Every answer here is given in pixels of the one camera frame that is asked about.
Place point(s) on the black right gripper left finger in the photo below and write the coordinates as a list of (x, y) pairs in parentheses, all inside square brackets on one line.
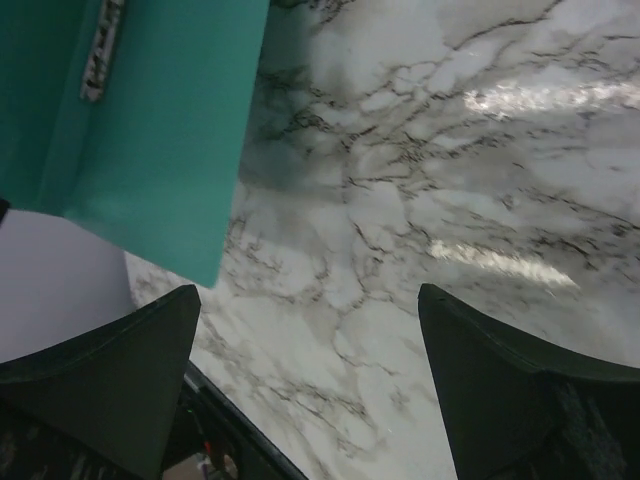
[(104, 404)]

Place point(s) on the silver folder clip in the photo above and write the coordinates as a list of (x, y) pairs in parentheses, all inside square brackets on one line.
[(98, 62)]

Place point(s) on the teal plastic folder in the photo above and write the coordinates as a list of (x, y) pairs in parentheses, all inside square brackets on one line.
[(151, 167)]

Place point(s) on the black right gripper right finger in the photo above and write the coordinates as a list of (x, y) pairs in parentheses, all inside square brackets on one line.
[(515, 406)]

